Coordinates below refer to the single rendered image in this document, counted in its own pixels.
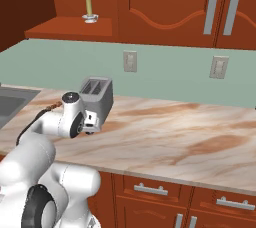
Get short grey cabinet handle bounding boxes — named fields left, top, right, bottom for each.
left=187, top=215, right=199, bottom=228
left=174, top=213, right=185, bottom=228

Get red-brown wooden shelf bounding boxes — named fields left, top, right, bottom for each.
left=23, top=16, right=120, bottom=43

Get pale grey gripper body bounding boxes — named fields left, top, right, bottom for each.
left=82, top=119, right=102, bottom=136

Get grey wall outlet plate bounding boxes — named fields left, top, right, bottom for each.
left=208, top=55, right=230, bottom=80
left=122, top=49, right=139, bottom=74

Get red-brown arched cabinet door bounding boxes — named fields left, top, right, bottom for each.
left=117, top=0, right=218, bottom=49
left=214, top=0, right=256, bottom=52

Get long grey cabinet handle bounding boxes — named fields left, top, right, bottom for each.
left=202, top=0, right=224, bottom=36
left=222, top=0, right=247, bottom=37

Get red-brown drawer front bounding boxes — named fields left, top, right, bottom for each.
left=191, top=186, right=256, bottom=222
left=113, top=173, right=195, bottom=207

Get yellow candle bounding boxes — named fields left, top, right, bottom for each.
left=84, top=0, right=93, bottom=17

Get grey steel sink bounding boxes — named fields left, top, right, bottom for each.
left=0, top=85, right=42, bottom=130

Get grey two-slot toaster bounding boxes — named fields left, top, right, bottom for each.
left=78, top=76, right=115, bottom=130

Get red-brown base cabinet door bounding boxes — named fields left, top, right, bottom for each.
left=114, top=195, right=188, bottom=228
left=185, top=205, right=256, bottom=228

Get grey drawer handle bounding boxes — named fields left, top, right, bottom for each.
left=133, top=182, right=170, bottom=197
left=215, top=195, right=256, bottom=212

